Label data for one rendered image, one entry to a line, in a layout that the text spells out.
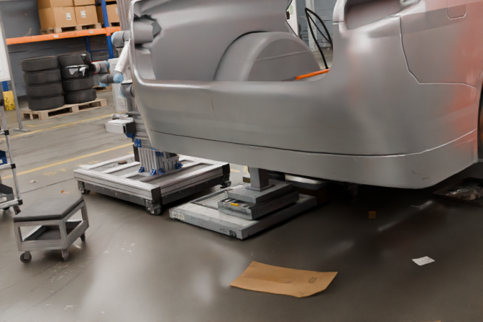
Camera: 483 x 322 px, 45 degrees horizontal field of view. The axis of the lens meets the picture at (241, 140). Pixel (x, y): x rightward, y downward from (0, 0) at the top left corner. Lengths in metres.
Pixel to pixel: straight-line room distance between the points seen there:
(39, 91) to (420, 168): 9.49
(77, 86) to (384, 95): 9.72
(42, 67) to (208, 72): 7.71
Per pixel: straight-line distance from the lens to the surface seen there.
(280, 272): 3.48
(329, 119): 2.31
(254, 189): 4.28
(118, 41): 4.77
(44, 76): 11.25
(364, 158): 2.34
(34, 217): 4.12
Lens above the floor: 1.50
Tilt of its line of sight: 12 degrees down
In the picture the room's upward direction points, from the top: 6 degrees counter-clockwise
